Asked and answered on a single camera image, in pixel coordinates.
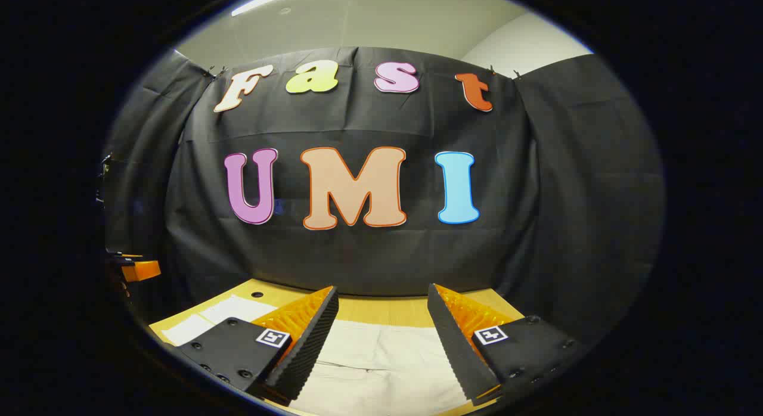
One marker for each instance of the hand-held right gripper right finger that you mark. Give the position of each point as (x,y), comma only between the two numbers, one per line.
(456,344)

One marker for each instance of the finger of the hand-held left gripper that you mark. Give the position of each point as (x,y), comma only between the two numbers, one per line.
(142,270)

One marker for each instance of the black backdrop cloth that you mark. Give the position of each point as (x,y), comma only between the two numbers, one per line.
(369,255)

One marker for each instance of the white jeans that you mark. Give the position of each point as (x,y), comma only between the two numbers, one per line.
(381,356)

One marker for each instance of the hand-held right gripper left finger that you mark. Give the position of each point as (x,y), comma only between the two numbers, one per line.
(307,344)

